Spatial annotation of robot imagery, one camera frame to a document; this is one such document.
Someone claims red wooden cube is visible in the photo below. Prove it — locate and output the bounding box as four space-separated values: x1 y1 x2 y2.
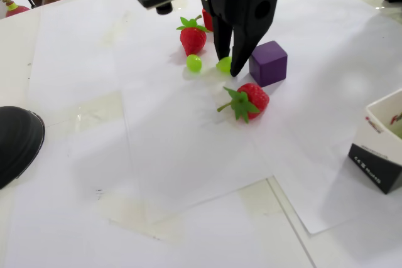
202 9 215 33

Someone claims white paper sheet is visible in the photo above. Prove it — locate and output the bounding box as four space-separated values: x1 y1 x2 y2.
112 0 402 236

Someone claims white and black carton box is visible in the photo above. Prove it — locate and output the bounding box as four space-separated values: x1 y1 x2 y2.
347 88 402 195

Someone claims black round object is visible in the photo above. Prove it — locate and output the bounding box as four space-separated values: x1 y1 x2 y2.
0 105 46 191

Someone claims purple wooden cube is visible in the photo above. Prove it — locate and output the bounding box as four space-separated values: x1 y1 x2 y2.
249 40 288 88

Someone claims red plastic strawberry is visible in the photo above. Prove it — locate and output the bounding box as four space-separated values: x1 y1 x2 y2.
175 14 210 57
216 82 270 124

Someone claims red fire extinguisher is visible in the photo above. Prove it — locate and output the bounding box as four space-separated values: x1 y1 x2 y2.
0 0 38 19

